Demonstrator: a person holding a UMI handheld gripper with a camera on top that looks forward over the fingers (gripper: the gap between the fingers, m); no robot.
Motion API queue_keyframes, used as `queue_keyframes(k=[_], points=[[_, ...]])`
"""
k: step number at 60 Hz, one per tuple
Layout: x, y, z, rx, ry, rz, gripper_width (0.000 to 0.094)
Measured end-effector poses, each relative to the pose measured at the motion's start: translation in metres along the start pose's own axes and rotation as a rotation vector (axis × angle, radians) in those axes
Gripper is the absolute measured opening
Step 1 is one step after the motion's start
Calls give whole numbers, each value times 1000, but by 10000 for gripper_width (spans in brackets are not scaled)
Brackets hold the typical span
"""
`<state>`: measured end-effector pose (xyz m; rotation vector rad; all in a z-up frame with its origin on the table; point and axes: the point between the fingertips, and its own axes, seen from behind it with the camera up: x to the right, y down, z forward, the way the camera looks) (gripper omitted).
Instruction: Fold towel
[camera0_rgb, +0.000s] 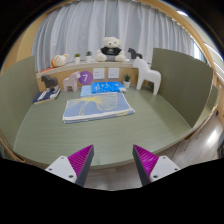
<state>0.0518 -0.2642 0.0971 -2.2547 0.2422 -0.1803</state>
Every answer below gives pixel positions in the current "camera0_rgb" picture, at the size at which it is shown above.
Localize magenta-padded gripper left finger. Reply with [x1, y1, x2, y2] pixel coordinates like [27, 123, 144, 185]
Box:
[45, 144, 95, 188]

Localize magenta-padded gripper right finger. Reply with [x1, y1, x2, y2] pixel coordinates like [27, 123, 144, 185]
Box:
[132, 144, 181, 187]

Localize navy blue book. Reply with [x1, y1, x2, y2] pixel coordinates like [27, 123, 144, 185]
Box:
[32, 87, 62, 105]

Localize green partition panel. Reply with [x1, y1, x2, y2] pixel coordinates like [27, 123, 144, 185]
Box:
[0, 55, 40, 149]
[150, 47, 214, 128]

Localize pink horse figure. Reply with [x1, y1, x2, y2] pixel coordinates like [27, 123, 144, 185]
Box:
[62, 70, 82, 93]

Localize dark grey horse figure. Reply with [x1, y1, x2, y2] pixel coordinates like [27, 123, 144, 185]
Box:
[40, 74, 60, 92]

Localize bright blue book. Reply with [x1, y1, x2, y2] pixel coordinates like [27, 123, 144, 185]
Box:
[90, 81, 127, 95]

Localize round purple number sign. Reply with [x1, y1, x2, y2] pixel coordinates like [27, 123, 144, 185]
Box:
[78, 70, 94, 86]

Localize large white horse figure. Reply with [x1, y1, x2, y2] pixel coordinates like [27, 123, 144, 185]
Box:
[132, 56, 162, 96]

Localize light wooden shelf ledge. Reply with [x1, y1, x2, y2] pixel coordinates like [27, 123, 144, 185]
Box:
[35, 59, 151, 93]

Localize cream and orange plush toy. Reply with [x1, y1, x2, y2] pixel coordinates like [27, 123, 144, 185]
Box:
[39, 53, 70, 74]

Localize small black horse figure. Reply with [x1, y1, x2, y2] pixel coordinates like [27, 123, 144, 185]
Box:
[127, 47, 143, 61]

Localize cream teddy bear black shirt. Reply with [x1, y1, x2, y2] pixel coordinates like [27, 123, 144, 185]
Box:
[95, 36, 127, 63]

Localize white curtain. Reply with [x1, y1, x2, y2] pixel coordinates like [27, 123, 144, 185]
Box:
[31, 0, 196, 73]

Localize white wall socket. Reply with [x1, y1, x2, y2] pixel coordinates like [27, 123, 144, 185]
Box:
[107, 67, 121, 80]
[92, 67, 106, 81]

